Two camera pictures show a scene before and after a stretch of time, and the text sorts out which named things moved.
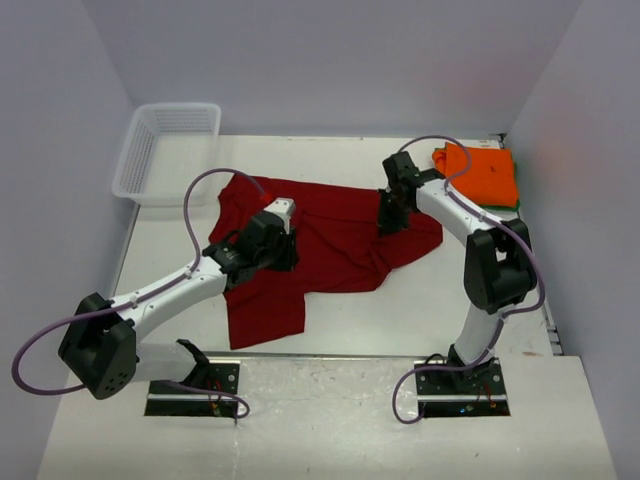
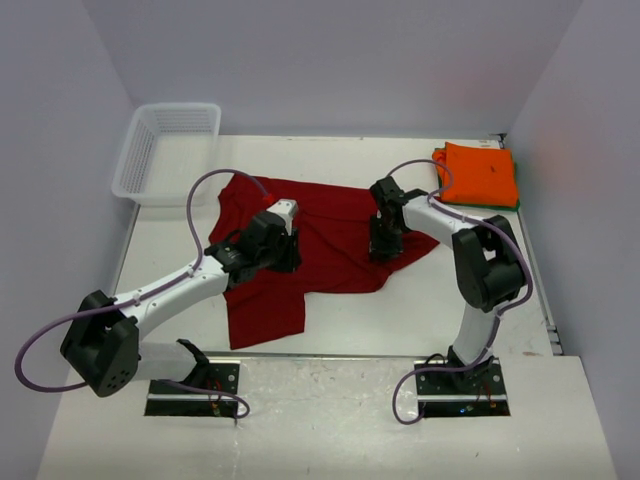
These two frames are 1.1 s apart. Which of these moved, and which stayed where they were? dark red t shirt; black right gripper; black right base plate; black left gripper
Moved: black right gripper
Stayed: dark red t shirt; black right base plate; black left gripper
